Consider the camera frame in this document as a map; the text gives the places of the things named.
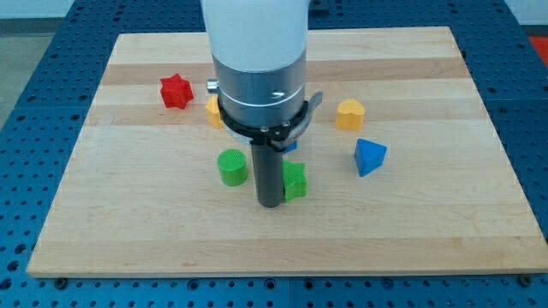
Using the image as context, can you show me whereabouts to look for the blue block behind rod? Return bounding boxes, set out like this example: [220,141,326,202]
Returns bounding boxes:
[283,141,298,154]

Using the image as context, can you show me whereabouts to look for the yellow heart block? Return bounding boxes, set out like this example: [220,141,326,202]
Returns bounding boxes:
[335,98,366,131]

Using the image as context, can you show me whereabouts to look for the red star block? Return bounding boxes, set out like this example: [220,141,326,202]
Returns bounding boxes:
[160,74,194,110]

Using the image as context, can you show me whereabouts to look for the green cylinder block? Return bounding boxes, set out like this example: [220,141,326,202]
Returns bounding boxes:
[217,149,247,187]

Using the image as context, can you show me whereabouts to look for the light wooden board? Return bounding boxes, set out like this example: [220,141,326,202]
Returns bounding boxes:
[27,27,547,278]

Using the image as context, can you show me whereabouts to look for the blue triangular block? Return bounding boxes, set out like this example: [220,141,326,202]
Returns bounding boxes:
[354,139,387,177]

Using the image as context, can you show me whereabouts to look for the green star block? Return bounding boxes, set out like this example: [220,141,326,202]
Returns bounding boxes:
[283,161,307,203]

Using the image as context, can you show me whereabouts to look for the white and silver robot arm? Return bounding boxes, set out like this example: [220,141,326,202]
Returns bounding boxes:
[200,0,309,127]

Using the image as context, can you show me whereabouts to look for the black clamp with lever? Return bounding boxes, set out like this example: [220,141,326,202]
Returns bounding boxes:
[218,92,323,152]

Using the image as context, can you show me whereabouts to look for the yellow block behind arm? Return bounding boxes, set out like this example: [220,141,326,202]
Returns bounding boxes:
[205,95,223,129]

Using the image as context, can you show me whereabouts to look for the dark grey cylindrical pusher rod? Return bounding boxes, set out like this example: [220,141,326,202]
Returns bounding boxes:
[251,145,284,208]

